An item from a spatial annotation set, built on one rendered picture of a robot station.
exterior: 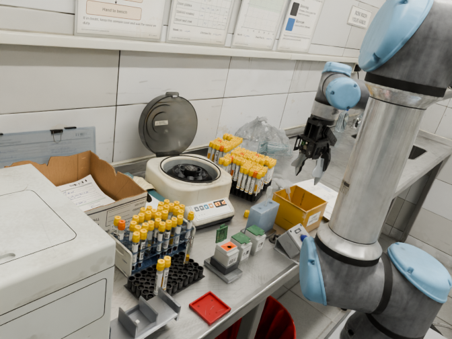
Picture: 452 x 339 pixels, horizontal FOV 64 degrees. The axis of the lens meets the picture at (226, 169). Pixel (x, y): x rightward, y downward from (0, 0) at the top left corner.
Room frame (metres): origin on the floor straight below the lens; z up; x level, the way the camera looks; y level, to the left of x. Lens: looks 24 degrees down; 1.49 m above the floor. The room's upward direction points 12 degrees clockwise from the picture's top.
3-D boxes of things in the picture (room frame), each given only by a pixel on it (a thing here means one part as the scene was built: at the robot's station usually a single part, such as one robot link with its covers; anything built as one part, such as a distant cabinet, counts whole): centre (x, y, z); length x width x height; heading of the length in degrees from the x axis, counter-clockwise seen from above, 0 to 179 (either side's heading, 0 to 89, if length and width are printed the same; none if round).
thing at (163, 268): (0.67, 0.08, 0.93); 0.17 x 0.09 x 0.11; 143
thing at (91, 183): (0.80, 0.37, 0.95); 0.29 x 0.25 x 0.15; 53
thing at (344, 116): (2.40, -0.69, 0.97); 0.08 x 0.07 x 0.20; 146
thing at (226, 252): (0.76, -0.04, 0.92); 0.05 x 0.04 x 0.06; 52
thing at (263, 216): (0.96, -0.14, 0.92); 0.10 x 0.07 x 0.10; 145
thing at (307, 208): (1.07, -0.26, 0.93); 0.13 x 0.13 x 0.10; 50
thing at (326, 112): (1.05, -0.25, 1.27); 0.08 x 0.08 x 0.05
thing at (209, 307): (0.62, -0.03, 0.88); 0.07 x 0.07 x 0.01; 53
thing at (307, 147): (1.05, -0.24, 1.19); 0.09 x 0.08 x 0.12; 140
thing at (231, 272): (0.75, -0.04, 0.89); 0.09 x 0.05 x 0.04; 52
